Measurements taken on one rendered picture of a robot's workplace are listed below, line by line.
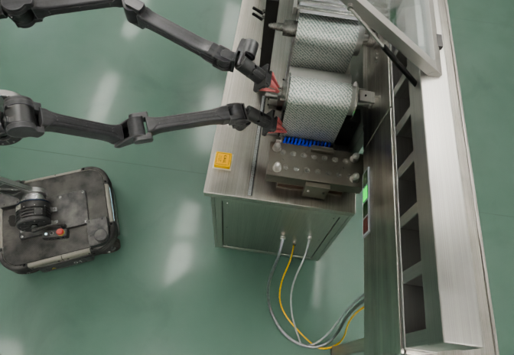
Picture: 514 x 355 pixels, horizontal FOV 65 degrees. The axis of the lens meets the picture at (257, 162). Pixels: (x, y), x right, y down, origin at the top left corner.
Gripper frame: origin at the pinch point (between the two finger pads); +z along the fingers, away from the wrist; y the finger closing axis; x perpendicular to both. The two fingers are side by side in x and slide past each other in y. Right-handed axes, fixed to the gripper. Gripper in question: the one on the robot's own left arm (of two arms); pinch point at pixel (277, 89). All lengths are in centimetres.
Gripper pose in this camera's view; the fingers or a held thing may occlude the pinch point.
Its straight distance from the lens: 158.7
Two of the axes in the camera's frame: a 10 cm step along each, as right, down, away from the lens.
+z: 7.1, 4.0, 5.7
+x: 6.9, -2.6, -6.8
